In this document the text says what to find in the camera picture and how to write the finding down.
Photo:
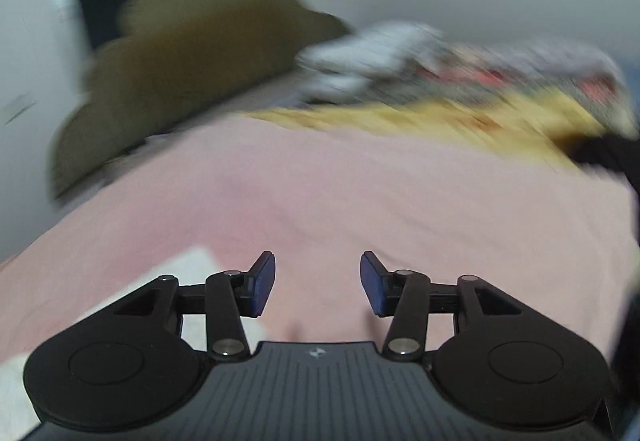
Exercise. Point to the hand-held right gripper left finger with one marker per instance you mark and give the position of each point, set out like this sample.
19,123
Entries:
264,282

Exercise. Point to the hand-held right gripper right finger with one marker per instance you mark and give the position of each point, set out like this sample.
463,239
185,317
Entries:
371,282

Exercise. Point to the white embossed cloth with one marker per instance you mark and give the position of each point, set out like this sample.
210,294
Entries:
190,262

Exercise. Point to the pink blanket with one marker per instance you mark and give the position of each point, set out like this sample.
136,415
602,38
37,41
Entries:
320,201

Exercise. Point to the yellow blanket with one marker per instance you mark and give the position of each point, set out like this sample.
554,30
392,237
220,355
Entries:
430,118

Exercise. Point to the olive padded headboard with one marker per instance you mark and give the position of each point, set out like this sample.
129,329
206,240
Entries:
190,71

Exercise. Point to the white towel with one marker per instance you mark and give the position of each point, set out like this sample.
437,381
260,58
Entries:
365,56

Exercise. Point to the colourful printed blanket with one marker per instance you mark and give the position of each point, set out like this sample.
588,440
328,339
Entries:
525,76

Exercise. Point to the dark cloth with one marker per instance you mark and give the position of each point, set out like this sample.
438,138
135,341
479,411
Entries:
607,151

